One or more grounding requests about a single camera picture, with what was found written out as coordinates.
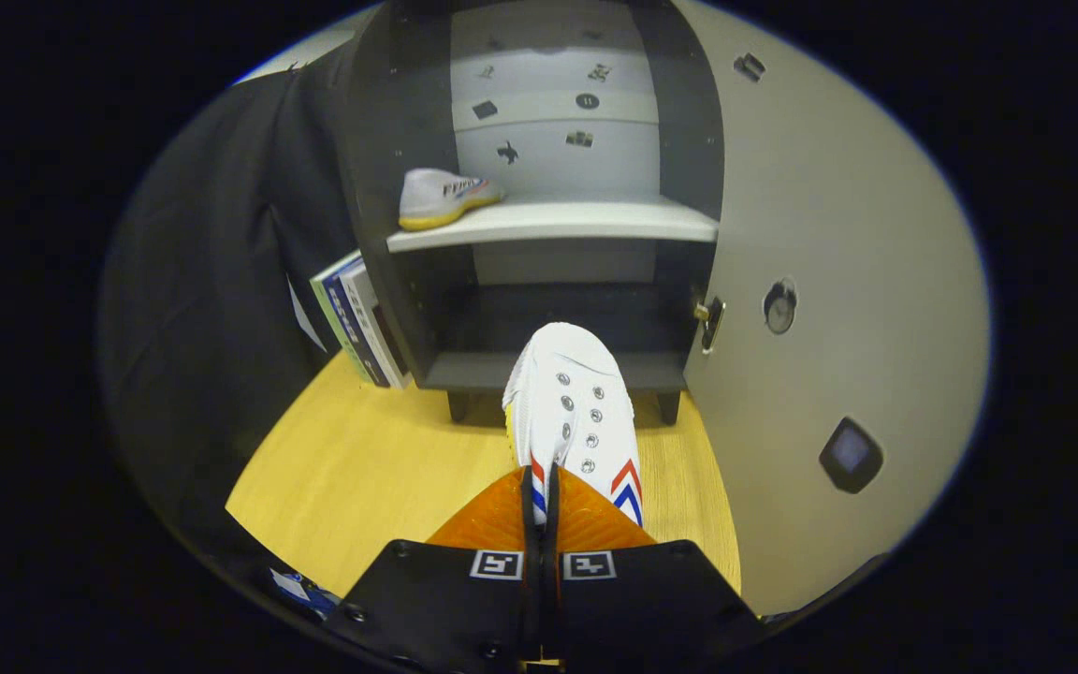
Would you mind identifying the black backdrop cloth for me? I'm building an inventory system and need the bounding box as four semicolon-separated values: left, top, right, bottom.
99;37;362;563

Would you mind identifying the white cabinet shelf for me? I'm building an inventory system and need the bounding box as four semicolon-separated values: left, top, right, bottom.
386;195;720;255

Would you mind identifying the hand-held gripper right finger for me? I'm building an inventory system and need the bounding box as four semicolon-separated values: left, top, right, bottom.
544;461;765;674

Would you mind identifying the grey shoe cabinet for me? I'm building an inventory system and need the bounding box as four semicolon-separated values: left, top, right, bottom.
333;0;727;427

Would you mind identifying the blue printed white book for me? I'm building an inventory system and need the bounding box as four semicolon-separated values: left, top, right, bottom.
326;262;392;388

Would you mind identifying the beige shoe cabinet door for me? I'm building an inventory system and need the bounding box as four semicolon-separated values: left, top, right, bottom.
679;0;991;619

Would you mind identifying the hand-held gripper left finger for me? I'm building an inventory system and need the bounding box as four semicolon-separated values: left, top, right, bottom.
324;465;545;674

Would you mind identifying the white striped shoe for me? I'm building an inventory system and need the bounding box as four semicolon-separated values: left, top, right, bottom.
502;322;645;527
398;168;505;232

